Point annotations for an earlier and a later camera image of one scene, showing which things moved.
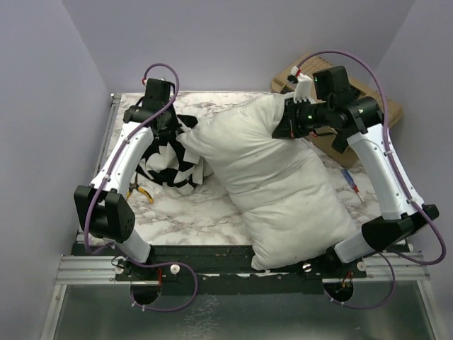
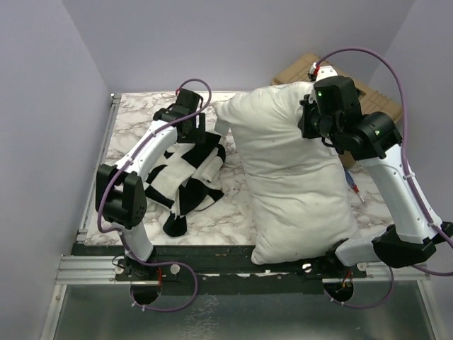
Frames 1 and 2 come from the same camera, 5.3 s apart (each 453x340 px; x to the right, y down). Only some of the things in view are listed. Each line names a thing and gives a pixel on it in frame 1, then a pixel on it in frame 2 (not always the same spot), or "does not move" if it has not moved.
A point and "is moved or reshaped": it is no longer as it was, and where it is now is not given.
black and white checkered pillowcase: [168, 161] is moved or reshaped
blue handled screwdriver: [354, 187] does not move
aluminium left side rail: [114, 103] does not move
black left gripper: [173, 125] → [198, 134]
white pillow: [293, 208] is moved or reshaped
